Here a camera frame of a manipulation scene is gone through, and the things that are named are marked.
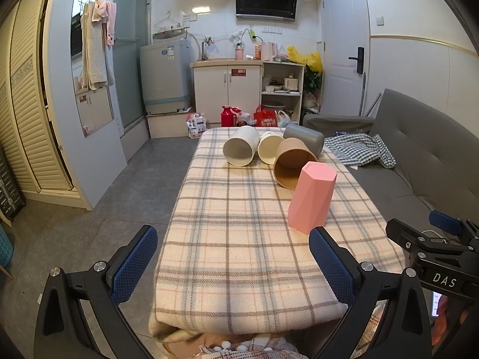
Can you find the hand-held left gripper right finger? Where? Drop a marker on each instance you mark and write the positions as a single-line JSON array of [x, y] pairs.
[[332, 269]]

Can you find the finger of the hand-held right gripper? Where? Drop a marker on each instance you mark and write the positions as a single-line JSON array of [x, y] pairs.
[[404, 233], [445, 222]]

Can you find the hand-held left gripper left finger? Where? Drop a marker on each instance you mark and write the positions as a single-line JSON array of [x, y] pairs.
[[135, 265]]

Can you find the brown cup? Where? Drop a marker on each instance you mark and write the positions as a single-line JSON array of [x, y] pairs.
[[290, 168]]

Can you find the pink faceted cup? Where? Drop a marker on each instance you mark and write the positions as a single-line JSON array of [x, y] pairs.
[[312, 198]]

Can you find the grey cup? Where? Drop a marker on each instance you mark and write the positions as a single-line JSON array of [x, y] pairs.
[[305, 138]]

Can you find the small cream cup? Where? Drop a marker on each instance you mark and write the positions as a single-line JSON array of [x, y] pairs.
[[270, 149]]

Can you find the large white cup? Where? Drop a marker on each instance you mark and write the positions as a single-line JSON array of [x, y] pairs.
[[241, 147]]

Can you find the person's right hand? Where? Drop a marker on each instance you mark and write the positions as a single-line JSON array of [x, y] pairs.
[[444, 321]]

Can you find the grey sofa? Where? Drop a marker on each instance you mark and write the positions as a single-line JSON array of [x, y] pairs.
[[411, 146]]

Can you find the green checked cloth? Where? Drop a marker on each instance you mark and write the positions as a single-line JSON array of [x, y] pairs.
[[359, 149]]

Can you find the plaid beige blanket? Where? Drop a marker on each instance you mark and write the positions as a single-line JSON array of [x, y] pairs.
[[232, 232]]

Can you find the plaid pink cloth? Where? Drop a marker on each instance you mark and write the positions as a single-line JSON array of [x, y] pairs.
[[262, 346]]

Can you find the blue plastic basket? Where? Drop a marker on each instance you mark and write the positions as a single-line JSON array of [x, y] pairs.
[[5, 246]]

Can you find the white washing machine base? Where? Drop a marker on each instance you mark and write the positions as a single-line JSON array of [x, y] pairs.
[[166, 125]]

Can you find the black suitcase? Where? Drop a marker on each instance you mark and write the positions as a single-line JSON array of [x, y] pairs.
[[9, 190]]

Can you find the tissue pack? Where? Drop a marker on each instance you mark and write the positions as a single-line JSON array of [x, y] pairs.
[[195, 125]]

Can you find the white plastic bag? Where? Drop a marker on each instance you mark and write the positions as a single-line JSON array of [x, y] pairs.
[[283, 119]]

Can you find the red shopping bag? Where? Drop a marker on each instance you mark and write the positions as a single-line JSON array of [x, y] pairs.
[[265, 119]]

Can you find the red thermos jug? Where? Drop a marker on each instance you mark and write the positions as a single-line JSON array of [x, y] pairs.
[[226, 117]]

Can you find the white open shelf unit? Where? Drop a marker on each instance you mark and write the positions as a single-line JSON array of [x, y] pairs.
[[301, 93]]

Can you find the green plant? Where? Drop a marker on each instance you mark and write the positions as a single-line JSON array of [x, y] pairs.
[[313, 80]]

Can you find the cream louvered wardrobe doors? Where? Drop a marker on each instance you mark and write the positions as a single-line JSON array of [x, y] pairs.
[[26, 119]]

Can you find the grey washing machine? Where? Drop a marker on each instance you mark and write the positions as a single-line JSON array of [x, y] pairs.
[[164, 74]]

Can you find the white sink cabinet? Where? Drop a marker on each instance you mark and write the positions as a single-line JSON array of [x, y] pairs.
[[224, 89]]

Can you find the white panel board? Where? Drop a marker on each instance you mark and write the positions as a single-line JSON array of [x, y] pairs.
[[60, 82]]

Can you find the yellow plastic bag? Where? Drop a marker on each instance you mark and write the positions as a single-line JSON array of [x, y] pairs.
[[308, 60]]

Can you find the glass shower door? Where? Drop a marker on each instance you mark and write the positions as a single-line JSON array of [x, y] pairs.
[[129, 63]]

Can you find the white door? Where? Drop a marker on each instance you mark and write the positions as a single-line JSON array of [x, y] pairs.
[[340, 26]]

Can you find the beige towel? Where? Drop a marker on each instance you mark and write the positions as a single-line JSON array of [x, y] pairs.
[[92, 52]]

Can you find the pink electric kettle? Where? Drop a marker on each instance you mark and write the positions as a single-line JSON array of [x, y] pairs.
[[268, 51]]

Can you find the metal faucet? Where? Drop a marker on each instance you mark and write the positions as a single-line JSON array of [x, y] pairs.
[[204, 48]]

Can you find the orange bottle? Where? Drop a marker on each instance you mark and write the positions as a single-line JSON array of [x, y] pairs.
[[238, 53]]

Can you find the white clothes hanger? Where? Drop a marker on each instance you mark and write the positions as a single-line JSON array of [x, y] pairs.
[[169, 20]]

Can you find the pink towel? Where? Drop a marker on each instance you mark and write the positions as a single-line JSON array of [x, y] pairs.
[[103, 13]]

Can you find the wall mirror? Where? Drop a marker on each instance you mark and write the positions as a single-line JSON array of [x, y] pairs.
[[97, 112]]

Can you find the white light switch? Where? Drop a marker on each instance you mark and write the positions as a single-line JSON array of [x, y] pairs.
[[380, 20]]

